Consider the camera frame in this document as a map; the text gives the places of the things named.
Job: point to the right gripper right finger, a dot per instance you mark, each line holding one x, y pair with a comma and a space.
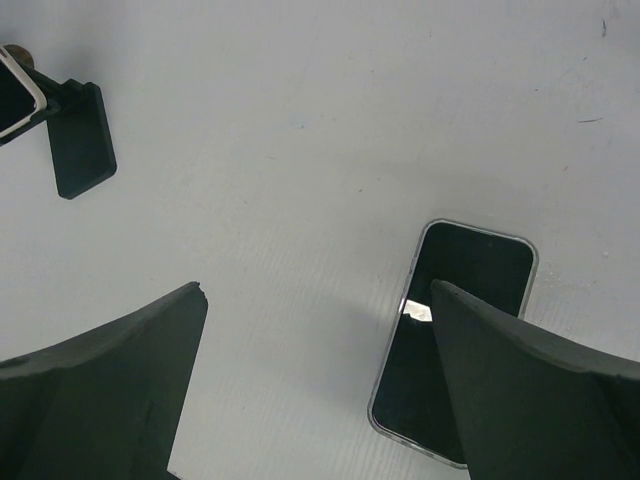
530, 404

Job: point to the white-cased phone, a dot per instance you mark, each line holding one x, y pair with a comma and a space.
21, 98

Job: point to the black flat phone stand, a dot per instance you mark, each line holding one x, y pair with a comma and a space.
78, 131

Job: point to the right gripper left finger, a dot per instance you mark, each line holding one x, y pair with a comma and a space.
104, 404

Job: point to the clear-cased phone on table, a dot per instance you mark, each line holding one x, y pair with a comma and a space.
410, 402

